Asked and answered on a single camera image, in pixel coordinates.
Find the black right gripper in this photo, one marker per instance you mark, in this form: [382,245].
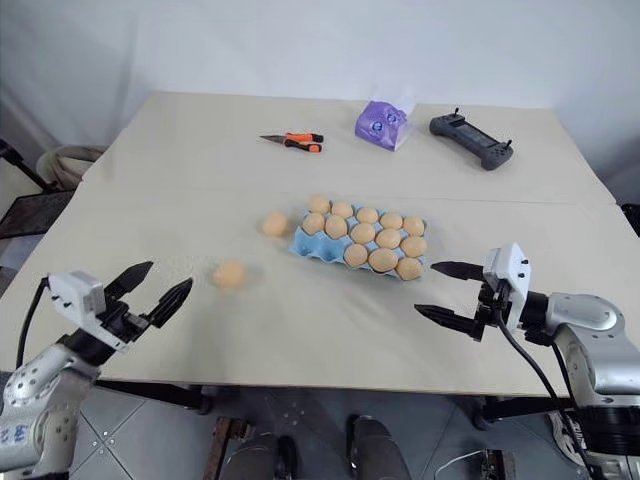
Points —
[492,302]

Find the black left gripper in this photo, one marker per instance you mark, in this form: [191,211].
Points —
[125,322]

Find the brown egg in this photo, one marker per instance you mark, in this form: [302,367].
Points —
[391,220]
[367,215]
[319,204]
[409,269]
[275,223]
[414,226]
[383,260]
[389,238]
[413,246]
[336,226]
[230,274]
[313,223]
[356,255]
[362,233]
[342,209]

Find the blue egg carton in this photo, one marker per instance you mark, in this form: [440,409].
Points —
[312,246]

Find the black table leg bar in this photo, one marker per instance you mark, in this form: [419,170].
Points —
[150,395]
[520,407]

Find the black mesh panel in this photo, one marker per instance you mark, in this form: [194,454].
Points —
[35,212]

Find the grey handheld remote controller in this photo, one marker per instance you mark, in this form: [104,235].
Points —
[472,141]

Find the beige bucket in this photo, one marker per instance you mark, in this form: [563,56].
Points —
[70,160]

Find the dark rounded robot foot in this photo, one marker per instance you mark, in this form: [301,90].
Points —
[260,457]
[375,447]

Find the black tripod stand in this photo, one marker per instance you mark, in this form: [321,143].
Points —
[20,162]

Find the purple tissue pack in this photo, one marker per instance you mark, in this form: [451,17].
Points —
[380,125]

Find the orange black cutting pliers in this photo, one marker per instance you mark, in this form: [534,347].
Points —
[300,140]

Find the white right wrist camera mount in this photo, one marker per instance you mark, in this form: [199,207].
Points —
[511,280]

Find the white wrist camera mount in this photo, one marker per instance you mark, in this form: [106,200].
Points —
[511,280]
[75,297]

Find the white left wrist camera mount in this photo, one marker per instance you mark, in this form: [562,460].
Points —
[75,297]

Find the brown wooden bracket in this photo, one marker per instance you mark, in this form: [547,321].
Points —
[222,447]

